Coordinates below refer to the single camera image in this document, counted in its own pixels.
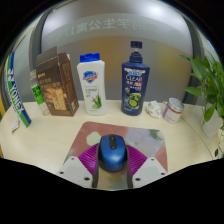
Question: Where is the white green shuttlecock tube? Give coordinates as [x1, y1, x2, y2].
[4, 51, 33, 129]

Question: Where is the green plant in white pot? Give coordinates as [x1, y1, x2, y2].
[178, 53, 224, 139]

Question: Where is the floral pastel mouse pad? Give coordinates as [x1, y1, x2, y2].
[63, 120, 169, 190]

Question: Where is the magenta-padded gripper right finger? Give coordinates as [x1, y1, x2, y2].
[125, 143, 170, 189]

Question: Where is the crumpled white tissue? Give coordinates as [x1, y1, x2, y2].
[145, 100, 163, 120]

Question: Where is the blue computer mouse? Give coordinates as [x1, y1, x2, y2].
[97, 133, 129, 173]

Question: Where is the dark blue pump bottle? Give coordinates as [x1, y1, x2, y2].
[120, 40, 151, 117]

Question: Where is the brown cardboard box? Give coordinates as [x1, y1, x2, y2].
[35, 45, 80, 118]

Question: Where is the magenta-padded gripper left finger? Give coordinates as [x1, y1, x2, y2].
[55, 142, 101, 189]

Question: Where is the small white jar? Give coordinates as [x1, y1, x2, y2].
[162, 97, 185, 125]

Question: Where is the small white packet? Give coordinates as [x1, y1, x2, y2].
[10, 117, 21, 134]

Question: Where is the white blue-cap shampoo bottle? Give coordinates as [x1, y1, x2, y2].
[76, 52, 109, 117]

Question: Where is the clear green-label drink bottle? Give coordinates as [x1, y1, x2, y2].
[28, 69, 51, 117]

